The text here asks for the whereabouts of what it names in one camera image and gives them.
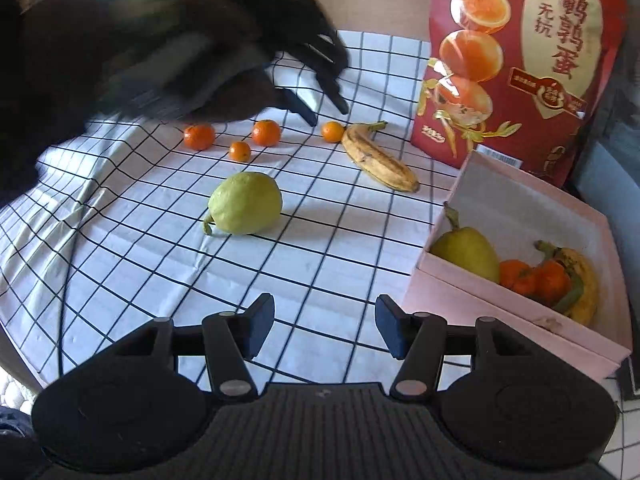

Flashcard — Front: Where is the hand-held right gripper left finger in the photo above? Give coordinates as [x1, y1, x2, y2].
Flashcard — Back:
[115, 292, 276, 402]

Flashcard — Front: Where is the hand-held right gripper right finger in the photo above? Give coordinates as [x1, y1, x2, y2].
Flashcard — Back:
[375, 294, 532, 402]

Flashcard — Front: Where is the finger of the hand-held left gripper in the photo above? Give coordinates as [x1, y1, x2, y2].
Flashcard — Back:
[271, 86, 319, 128]
[280, 0, 351, 116]

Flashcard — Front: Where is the brown-spotted banana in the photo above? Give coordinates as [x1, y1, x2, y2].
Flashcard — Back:
[341, 120, 421, 194]

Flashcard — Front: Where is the pink cardboard box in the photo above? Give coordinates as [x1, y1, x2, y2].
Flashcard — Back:
[402, 150, 634, 382]

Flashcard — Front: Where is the large leafy tangerine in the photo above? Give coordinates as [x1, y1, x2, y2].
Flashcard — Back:
[532, 259, 572, 306]

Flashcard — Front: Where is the yellow banana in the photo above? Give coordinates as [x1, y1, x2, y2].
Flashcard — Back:
[535, 241, 600, 326]

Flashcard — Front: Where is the white black-checked tablecloth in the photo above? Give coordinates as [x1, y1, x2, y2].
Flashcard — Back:
[0, 30, 640, 480]

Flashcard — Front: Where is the red printed snack bag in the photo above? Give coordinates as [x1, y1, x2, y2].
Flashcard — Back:
[410, 0, 629, 189]

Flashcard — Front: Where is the dark cloth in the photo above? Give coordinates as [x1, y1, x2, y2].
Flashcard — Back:
[0, 406, 46, 480]

